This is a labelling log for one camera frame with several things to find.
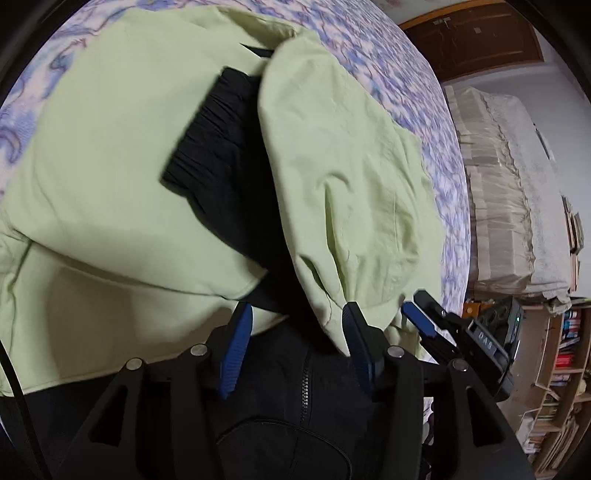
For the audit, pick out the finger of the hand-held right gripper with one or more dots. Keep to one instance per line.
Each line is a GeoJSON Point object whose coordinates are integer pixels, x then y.
{"type": "Point", "coordinates": [418, 321]}
{"type": "Point", "coordinates": [431, 307]}

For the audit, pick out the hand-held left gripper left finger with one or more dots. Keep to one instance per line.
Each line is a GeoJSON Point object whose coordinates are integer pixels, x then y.
{"type": "Point", "coordinates": [238, 350]}

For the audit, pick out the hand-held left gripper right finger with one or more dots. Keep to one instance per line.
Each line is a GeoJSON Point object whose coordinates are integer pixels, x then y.
{"type": "Point", "coordinates": [362, 350]}

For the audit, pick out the light green black jacket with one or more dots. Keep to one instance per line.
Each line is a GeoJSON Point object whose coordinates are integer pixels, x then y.
{"type": "Point", "coordinates": [115, 161]}

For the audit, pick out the orange box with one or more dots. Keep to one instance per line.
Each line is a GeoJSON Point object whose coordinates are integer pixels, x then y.
{"type": "Point", "coordinates": [472, 309]}

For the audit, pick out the row of shelf books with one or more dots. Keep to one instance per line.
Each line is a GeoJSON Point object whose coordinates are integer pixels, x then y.
{"type": "Point", "coordinates": [570, 341]}

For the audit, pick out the wooden bookshelf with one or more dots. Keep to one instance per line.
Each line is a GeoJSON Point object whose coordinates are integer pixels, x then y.
{"type": "Point", "coordinates": [551, 406]}

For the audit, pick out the beige covered stack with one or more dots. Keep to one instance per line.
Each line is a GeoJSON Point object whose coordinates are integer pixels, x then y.
{"type": "Point", "coordinates": [494, 207]}

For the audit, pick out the small book pile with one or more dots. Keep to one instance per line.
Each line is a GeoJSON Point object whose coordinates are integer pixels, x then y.
{"type": "Point", "coordinates": [573, 240]}

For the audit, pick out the white lace cover cloth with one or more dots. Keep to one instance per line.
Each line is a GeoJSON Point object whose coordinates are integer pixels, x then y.
{"type": "Point", "coordinates": [540, 198]}

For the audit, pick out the blue cat print fleece blanket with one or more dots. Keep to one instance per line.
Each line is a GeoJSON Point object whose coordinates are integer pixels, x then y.
{"type": "Point", "coordinates": [406, 92]}

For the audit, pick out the brown wooden door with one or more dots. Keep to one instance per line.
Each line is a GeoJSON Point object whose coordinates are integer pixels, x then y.
{"type": "Point", "coordinates": [485, 46]}

